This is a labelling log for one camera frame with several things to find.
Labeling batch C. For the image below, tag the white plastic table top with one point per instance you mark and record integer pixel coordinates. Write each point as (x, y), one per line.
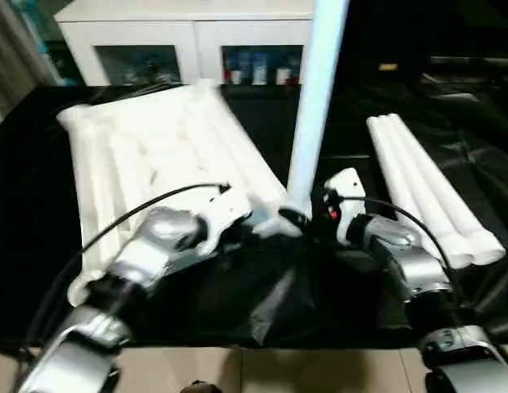
(155, 143)

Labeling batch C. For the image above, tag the white plastic table leg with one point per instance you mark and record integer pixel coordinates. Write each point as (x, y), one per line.
(421, 184)
(399, 184)
(442, 184)
(319, 82)

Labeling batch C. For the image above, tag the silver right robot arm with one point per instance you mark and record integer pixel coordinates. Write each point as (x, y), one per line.
(418, 266)

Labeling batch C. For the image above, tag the black plastic mat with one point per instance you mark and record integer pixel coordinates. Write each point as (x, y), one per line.
(237, 294)

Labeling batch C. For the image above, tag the white small bottle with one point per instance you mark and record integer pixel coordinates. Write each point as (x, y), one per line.
(260, 75)
(282, 76)
(237, 77)

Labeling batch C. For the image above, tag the red small figurine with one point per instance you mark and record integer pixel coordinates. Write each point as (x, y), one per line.
(227, 75)

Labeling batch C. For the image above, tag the yellow label sticker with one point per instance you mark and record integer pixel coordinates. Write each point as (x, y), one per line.
(388, 66)

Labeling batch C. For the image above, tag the black tall cabinet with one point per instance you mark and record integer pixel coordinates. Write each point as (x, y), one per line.
(385, 32)

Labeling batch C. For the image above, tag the black long bar device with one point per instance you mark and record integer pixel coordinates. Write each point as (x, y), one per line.
(471, 61)

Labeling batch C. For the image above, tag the white glass-door cabinet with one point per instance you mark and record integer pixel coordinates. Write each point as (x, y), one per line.
(135, 28)

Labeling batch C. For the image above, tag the grey curtain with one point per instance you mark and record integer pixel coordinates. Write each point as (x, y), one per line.
(12, 53)

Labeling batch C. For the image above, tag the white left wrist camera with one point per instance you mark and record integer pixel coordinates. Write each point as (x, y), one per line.
(225, 204)

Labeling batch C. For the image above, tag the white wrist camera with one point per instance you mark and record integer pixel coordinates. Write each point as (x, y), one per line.
(346, 184)
(225, 204)

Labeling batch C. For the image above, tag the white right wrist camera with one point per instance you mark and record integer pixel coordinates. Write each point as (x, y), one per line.
(346, 184)

